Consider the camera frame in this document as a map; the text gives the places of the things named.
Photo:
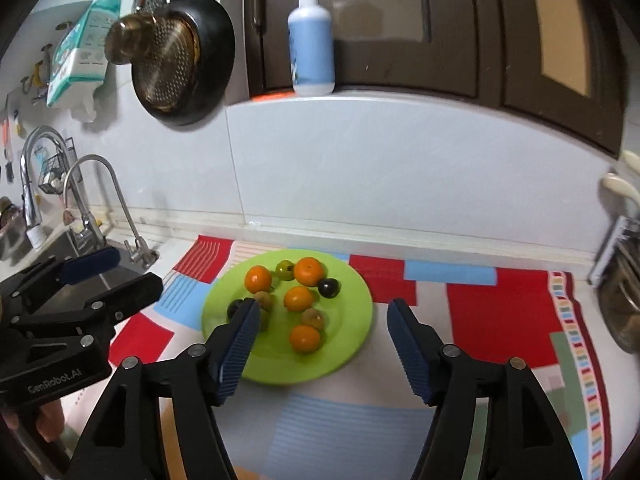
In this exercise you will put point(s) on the dark brown window frame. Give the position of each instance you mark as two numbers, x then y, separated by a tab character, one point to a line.
450	75

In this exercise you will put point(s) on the black hanging brush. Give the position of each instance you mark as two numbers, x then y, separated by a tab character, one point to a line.
10	172

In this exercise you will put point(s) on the dark plum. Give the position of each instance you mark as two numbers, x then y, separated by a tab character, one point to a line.
328	287
234	308

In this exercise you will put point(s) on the red hanging tool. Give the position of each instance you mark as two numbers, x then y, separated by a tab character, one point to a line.
5	137

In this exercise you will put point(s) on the small gooseneck faucet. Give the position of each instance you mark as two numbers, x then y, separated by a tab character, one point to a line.
120	200

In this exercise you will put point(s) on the brass ladle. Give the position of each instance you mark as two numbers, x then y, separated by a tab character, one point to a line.
125	40

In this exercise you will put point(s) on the green plate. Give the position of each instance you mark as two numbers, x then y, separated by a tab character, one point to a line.
340	330

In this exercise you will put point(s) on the steel sink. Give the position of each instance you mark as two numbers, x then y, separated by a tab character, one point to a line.
65	245

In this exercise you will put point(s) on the metal wall hook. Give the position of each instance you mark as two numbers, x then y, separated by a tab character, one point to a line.
25	83
62	25
46	52

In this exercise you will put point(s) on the white and blue pump bottle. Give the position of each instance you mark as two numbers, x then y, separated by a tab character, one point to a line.
311	50

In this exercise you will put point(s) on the black frying pan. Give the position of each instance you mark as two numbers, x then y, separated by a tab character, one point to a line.
215	60

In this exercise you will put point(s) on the grey striped rack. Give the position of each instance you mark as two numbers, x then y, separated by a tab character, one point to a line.
607	250

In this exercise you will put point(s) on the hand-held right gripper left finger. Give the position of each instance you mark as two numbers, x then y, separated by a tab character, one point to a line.
240	345

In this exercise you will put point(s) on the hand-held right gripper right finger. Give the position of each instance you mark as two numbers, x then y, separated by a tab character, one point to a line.
412	355

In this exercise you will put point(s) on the tissue pack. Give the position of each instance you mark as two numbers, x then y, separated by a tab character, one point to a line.
80	55

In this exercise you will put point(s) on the golden perforated strainer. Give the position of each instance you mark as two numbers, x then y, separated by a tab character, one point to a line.
165	70

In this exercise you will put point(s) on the orange mandarin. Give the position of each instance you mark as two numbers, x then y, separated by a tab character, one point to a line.
308	270
305	338
298	298
258	278

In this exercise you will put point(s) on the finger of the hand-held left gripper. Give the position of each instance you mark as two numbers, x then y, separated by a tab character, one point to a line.
135	292
90	265

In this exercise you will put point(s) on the metal pot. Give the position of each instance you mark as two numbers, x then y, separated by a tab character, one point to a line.
6	212

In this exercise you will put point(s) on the green round fruit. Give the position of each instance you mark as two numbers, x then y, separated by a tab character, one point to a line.
285	270

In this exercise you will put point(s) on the orange tape strip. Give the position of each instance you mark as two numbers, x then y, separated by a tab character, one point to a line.
272	94

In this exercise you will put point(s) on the metal utensil container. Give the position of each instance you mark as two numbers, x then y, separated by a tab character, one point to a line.
620	310

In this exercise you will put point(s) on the colourful patchwork mat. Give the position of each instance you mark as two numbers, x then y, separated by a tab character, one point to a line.
490	320

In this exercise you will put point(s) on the person's left hand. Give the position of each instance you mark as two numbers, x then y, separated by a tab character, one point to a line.
50	422

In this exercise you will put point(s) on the brown round fruit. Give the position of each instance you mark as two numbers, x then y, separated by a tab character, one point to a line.
264	300
313	317

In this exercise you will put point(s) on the tall pull-down faucet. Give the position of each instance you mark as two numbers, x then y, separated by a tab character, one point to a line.
25	180

